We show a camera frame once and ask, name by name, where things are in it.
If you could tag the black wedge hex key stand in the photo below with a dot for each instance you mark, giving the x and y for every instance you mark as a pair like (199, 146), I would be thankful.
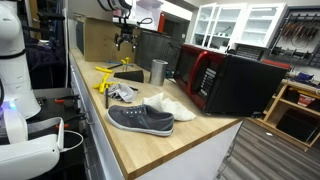
(133, 76)

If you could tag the wooden shelf unit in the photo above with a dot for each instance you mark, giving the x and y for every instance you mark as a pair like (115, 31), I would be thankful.
(278, 100)

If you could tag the red and white box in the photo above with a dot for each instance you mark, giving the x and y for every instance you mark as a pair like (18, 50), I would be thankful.
(306, 100)

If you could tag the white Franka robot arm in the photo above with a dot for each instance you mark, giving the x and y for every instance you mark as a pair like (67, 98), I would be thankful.
(13, 73)

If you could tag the white cloth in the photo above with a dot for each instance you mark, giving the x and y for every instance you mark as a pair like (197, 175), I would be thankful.
(173, 108)

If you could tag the black bin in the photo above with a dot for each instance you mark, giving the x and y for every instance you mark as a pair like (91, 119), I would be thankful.
(296, 125)

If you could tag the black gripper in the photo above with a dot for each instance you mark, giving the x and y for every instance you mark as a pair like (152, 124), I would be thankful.
(126, 32)

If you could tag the grey cloth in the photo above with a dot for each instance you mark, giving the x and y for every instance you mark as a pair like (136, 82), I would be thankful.
(124, 92)

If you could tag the large cardboard box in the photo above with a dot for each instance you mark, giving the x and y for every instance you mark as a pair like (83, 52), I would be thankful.
(100, 43)

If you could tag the black pegboard base plate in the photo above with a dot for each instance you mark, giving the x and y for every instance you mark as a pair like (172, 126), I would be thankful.
(50, 111)

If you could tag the blue hand tool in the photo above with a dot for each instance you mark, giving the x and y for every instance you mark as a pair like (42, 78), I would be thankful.
(115, 62)

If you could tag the white glass-door cabinet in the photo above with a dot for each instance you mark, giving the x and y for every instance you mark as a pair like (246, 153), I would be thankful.
(260, 23)

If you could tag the black wall tool rack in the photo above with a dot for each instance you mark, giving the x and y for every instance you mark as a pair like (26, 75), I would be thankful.
(300, 33)

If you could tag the black clamp with orange tip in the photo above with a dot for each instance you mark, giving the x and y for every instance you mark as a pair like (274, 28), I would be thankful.
(66, 98)
(75, 118)

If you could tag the silver cylindrical tin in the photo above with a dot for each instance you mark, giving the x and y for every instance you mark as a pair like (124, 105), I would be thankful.
(158, 74)

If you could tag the blue object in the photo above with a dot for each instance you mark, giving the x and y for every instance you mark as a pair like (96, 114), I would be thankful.
(305, 77)

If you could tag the grey canvas sneaker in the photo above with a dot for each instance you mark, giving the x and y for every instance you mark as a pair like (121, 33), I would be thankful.
(143, 119)

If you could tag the black perforated tray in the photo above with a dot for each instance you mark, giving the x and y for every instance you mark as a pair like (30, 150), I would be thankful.
(250, 52)

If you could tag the red upright bar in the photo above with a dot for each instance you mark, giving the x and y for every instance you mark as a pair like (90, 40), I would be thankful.
(161, 22)

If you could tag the dark fabric chair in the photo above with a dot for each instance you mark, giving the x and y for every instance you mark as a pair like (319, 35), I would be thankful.
(43, 60)

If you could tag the red and black microwave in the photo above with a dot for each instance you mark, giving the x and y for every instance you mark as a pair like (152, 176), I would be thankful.
(240, 86)

